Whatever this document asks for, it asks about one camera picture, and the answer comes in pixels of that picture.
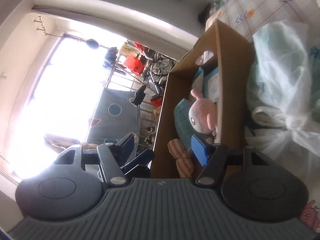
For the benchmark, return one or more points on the white tied plastic bag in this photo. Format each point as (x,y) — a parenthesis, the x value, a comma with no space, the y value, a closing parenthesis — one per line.
(283,96)

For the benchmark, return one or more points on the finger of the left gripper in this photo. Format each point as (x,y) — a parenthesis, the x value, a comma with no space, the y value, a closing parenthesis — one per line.
(142,159)

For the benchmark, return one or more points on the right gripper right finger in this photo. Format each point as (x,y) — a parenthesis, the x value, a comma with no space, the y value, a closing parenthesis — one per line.
(249,182)

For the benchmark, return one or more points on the wheelchair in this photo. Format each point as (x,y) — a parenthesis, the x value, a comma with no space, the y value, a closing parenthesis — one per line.
(156,72)

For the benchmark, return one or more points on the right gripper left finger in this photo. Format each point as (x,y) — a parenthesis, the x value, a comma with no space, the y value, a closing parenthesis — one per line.
(74,184)

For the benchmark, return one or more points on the red crate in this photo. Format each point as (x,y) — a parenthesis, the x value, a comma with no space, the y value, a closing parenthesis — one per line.
(134,64)

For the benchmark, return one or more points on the grey patterned cushion cover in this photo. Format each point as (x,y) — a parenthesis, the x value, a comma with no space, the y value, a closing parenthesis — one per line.
(115,117)

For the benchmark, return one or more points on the teal towel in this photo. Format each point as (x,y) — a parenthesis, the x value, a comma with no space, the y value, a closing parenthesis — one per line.
(183,125)

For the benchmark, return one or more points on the black cloth pile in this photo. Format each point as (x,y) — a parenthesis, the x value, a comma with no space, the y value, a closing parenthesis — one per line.
(204,14)

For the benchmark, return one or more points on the blue bandage box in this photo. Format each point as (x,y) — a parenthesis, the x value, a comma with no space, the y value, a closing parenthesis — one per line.
(211,86)

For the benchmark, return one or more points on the white cotton swab bag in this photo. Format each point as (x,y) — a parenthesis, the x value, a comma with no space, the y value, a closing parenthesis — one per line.
(198,78)

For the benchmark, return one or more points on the pink plush toy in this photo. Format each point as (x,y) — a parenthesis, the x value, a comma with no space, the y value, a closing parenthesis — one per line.
(202,114)

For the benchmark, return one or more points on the brown cardboard box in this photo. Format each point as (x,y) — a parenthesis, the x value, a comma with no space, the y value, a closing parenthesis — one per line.
(234,55)

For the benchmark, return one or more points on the orange striped cloth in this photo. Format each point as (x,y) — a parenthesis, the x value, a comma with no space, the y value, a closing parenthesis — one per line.
(183,161)

